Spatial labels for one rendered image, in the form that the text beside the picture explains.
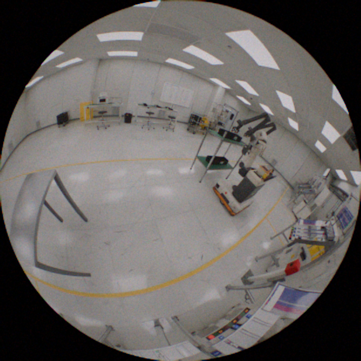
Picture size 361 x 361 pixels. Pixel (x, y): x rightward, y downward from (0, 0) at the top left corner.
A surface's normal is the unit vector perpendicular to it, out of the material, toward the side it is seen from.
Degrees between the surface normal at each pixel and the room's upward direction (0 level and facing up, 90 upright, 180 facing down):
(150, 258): 0
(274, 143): 90
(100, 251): 0
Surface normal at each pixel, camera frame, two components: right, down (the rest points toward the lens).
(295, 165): -0.88, 0.08
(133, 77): 0.39, 0.70
